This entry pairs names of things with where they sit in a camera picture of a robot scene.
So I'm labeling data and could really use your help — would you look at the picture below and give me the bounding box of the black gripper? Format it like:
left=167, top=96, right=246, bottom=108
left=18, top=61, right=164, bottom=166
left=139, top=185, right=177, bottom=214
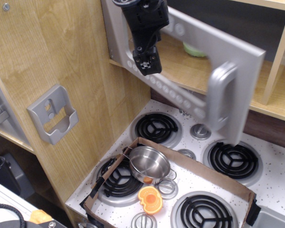
left=113, top=0, right=169, bottom=76

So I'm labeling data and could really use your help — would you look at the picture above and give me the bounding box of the grey toy microwave door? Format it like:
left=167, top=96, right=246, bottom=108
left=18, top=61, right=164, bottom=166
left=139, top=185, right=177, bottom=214
left=101, top=0, right=266, bottom=146

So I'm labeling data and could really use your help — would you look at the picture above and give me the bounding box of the green toy cabbage half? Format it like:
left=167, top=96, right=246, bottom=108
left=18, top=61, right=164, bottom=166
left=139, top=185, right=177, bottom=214
left=183, top=42, right=207, bottom=57

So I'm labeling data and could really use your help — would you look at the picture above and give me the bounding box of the hanging metal strainer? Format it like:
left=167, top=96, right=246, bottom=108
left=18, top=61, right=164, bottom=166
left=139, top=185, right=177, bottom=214
left=179, top=109, right=191, bottom=117

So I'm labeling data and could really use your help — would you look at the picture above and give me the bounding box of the back left stove burner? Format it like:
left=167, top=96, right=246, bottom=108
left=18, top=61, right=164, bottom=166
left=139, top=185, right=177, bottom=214
left=130, top=112, right=182, bottom=148

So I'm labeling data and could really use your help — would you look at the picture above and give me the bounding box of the stove burner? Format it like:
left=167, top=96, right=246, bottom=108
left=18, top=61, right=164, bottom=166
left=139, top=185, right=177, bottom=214
left=170, top=191, right=239, bottom=228
left=97, top=158, right=145, bottom=207
left=202, top=140, right=263, bottom=187
left=130, top=112, right=182, bottom=148

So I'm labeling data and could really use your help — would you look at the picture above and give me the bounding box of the grey back stove knob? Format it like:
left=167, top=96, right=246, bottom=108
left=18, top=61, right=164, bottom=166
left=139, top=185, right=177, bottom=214
left=190, top=124, right=211, bottom=140

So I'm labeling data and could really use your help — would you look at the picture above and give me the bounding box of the grey stove knob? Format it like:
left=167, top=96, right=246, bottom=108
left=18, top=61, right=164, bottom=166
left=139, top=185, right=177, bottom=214
left=190, top=124, right=211, bottom=140
left=155, top=178, right=179, bottom=200
left=131, top=212, right=157, bottom=228
left=178, top=149, right=196, bottom=160

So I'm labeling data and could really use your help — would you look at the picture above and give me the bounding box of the grey middle stove knob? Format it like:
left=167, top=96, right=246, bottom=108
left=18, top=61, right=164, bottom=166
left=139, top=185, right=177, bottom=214
left=178, top=149, right=196, bottom=160

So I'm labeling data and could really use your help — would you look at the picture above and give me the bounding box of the stainless steel pot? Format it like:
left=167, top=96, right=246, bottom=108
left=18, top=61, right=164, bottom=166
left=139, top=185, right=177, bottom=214
left=123, top=145, right=177, bottom=185

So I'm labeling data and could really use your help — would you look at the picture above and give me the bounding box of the grey centre stove knob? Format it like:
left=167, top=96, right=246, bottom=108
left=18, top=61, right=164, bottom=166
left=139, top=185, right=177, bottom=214
left=155, top=178, right=179, bottom=200

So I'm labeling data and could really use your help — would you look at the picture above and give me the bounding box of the front left stove burner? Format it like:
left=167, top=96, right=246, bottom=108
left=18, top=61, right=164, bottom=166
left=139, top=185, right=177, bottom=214
left=97, top=158, right=145, bottom=207

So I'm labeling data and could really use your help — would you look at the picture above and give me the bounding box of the orange toy fruit half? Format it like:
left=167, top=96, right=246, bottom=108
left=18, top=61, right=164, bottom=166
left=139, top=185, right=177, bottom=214
left=138, top=186, right=163, bottom=215

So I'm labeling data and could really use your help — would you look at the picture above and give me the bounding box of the back right stove burner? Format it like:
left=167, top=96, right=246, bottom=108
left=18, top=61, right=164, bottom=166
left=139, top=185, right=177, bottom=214
left=202, top=140, right=263, bottom=187

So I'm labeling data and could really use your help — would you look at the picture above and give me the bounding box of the front right stove burner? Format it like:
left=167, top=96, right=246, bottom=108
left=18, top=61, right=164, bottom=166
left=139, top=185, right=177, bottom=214
left=170, top=191, right=239, bottom=228

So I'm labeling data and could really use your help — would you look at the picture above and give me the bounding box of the grey front stove knob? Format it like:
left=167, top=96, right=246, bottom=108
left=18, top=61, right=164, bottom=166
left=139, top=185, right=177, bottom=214
left=131, top=212, right=157, bottom=228

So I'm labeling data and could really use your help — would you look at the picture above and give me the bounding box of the grey wall phone holder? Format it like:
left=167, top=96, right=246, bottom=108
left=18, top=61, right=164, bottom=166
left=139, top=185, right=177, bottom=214
left=27, top=84, right=79, bottom=145

